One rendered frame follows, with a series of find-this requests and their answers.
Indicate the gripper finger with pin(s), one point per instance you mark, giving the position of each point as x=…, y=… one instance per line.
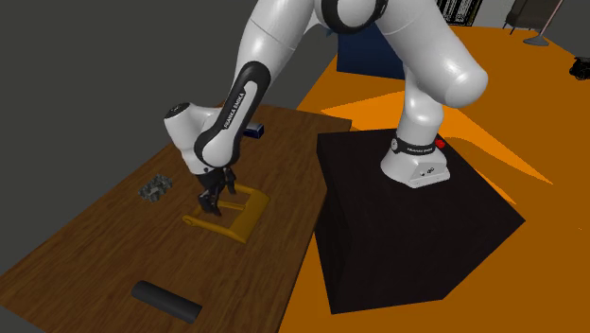
x=209, y=202
x=230, y=182

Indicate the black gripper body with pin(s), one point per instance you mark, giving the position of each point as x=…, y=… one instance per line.
x=212, y=180

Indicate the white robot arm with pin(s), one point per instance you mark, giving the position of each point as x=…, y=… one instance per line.
x=426, y=69

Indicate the grey lumpy object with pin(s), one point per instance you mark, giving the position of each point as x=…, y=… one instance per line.
x=155, y=187

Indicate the dark blue small box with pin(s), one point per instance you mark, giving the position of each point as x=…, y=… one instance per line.
x=256, y=130

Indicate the brown wooden table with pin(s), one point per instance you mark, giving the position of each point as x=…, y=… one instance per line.
x=138, y=249

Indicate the black cylinder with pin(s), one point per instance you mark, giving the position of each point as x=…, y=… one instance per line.
x=166, y=302

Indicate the black robot stand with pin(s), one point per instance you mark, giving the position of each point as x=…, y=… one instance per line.
x=396, y=240

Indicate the dark blue cabinet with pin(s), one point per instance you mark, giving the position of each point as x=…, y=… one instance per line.
x=364, y=55

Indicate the black and white shelf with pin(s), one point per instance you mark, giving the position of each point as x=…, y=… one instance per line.
x=458, y=11

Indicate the grey floor lamp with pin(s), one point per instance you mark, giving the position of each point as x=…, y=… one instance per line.
x=537, y=39

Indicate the dark armchair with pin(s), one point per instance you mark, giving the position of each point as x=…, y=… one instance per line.
x=530, y=14

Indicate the black round object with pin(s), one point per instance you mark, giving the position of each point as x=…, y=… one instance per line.
x=581, y=68

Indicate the yellow rectangular frame holder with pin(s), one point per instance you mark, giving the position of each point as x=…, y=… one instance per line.
x=249, y=217

